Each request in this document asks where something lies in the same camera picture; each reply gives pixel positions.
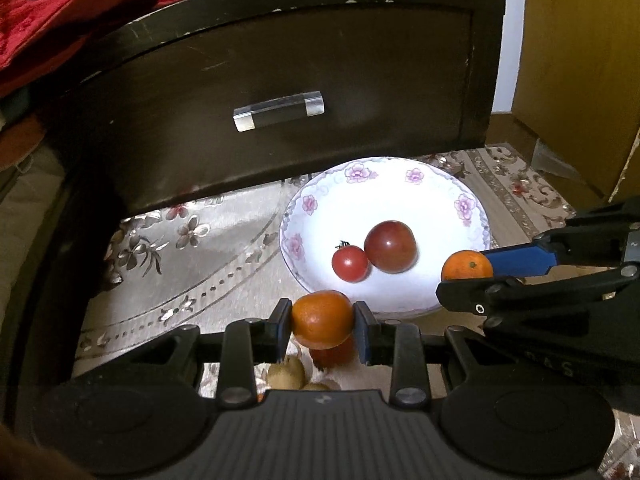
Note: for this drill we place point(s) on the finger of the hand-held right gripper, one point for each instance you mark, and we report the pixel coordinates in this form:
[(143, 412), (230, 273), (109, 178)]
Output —
[(470, 297), (520, 260)]

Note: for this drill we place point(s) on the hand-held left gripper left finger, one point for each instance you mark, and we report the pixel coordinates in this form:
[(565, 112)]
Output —
[(283, 327)]

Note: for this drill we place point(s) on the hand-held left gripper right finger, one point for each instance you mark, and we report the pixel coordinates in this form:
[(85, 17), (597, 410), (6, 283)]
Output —
[(361, 332)]

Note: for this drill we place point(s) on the small orange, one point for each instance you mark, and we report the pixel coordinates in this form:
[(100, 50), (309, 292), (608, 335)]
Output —
[(465, 266)]

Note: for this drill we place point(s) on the large orange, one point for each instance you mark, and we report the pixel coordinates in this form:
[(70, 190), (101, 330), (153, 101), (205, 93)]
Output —
[(322, 317)]

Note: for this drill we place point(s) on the white floral plate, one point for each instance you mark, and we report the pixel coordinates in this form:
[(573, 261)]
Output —
[(380, 195)]

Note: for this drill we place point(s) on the green kiwi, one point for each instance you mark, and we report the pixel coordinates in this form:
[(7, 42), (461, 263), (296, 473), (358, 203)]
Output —
[(286, 374), (316, 387)]

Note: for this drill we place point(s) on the small red tomato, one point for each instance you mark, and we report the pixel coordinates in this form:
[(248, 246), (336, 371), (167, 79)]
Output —
[(350, 262)]

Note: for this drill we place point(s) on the large dark red tomato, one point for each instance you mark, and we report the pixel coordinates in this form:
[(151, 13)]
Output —
[(391, 246)]

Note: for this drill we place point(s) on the floral tablecloth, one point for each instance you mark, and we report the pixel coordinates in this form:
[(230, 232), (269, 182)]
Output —
[(200, 265)]

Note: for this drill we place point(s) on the yellow wooden board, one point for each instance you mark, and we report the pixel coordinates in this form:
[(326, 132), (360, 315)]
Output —
[(575, 60)]

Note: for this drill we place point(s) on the dark wooden drawer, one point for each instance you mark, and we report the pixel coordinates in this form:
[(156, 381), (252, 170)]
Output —
[(200, 85)]

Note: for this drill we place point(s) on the orange cloth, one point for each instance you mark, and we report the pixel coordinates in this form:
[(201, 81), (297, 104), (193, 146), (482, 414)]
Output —
[(20, 142)]

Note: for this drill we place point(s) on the red cloth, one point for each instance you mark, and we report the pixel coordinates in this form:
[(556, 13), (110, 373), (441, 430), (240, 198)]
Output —
[(55, 25)]

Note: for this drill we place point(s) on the dark wooden nightstand frame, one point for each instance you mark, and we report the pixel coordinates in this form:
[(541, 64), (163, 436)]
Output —
[(40, 285)]

